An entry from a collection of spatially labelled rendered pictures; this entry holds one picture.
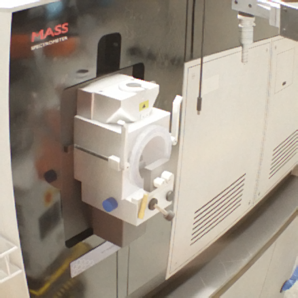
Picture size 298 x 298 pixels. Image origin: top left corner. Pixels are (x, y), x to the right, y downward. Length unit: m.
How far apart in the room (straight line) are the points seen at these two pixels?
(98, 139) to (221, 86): 0.40
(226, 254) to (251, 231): 0.14
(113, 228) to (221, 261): 0.57
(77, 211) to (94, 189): 0.06
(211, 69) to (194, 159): 0.17
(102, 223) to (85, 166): 0.10
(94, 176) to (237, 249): 0.70
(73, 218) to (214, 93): 0.39
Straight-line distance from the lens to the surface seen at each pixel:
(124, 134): 0.72
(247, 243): 1.46
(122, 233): 0.84
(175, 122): 0.81
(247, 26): 0.78
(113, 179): 0.77
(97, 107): 0.77
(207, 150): 1.13
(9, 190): 0.73
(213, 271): 1.34
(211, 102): 1.09
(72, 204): 0.85
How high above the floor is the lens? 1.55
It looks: 25 degrees down
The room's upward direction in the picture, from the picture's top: 3 degrees clockwise
